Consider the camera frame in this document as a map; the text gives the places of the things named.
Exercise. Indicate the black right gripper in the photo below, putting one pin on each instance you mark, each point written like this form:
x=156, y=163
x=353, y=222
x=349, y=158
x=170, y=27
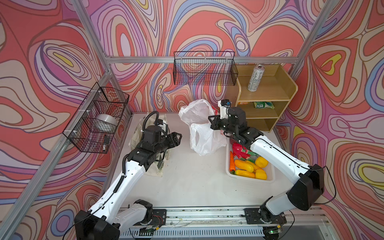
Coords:
x=214, y=122

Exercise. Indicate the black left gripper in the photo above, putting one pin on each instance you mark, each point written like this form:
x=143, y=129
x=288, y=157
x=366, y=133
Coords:
x=172, y=140

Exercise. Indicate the cream canvas tote bag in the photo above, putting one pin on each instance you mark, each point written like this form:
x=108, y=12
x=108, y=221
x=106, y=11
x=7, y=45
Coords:
x=158, y=160

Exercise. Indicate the white plastic grocery bag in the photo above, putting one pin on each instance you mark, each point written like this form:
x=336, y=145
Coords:
x=203, y=140

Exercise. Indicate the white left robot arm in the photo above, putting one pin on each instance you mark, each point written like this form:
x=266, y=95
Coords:
x=104, y=221

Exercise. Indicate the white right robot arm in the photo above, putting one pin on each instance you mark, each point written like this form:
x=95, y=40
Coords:
x=308, y=181

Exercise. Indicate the pink dragon fruit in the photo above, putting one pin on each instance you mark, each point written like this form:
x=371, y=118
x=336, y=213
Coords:
x=242, y=152

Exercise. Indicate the green snack packet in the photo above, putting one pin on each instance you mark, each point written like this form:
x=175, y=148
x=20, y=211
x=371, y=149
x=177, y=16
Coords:
x=263, y=105

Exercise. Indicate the yellow squash upper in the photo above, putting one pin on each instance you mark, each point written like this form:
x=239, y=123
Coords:
x=243, y=165

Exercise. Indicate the yellow squash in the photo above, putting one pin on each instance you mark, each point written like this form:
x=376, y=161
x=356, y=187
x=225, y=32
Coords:
x=246, y=174
x=243, y=165

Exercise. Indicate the orange carrot left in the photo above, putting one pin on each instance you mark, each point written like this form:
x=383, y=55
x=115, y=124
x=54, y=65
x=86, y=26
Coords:
x=232, y=167

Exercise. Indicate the yellow lemon upper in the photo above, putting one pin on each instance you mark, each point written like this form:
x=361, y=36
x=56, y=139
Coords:
x=261, y=162

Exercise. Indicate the yellow lemon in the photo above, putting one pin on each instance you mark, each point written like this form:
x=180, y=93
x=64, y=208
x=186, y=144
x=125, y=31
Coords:
x=261, y=162
x=261, y=174

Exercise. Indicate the wooden shelf unit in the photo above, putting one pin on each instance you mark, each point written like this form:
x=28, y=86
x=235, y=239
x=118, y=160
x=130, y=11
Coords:
x=276, y=86

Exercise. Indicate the yellow squash lower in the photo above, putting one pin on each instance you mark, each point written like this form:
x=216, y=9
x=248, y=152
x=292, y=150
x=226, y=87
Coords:
x=246, y=174

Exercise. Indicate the yellow lemon lower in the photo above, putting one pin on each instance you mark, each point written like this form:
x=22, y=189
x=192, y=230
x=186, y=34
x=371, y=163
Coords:
x=261, y=174

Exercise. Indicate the silver drink can right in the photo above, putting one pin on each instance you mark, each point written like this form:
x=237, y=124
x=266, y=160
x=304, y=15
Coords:
x=256, y=77

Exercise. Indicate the white plastic produce basket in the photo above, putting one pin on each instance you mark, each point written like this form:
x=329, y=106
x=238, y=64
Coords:
x=269, y=169

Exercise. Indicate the silver tape roll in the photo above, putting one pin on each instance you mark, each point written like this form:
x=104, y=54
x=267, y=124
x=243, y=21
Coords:
x=106, y=123

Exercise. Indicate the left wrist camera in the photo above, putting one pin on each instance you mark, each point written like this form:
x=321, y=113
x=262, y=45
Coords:
x=153, y=133

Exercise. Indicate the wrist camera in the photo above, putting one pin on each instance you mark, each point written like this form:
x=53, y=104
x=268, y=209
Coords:
x=224, y=106
x=153, y=133

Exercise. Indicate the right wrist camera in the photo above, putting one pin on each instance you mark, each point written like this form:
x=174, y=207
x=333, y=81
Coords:
x=224, y=106

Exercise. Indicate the black wire basket back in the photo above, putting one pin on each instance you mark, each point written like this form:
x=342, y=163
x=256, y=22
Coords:
x=210, y=68

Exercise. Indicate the black wire basket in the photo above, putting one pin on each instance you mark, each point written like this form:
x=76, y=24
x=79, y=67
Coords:
x=100, y=100
x=210, y=68

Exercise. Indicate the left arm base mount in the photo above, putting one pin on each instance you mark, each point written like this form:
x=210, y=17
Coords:
x=156, y=219

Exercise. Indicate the black wire basket left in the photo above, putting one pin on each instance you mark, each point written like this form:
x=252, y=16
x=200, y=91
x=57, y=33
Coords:
x=100, y=100

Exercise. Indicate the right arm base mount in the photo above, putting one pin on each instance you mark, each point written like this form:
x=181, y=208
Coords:
x=257, y=216

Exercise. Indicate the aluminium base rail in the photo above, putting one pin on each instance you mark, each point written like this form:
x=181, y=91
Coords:
x=188, y=217

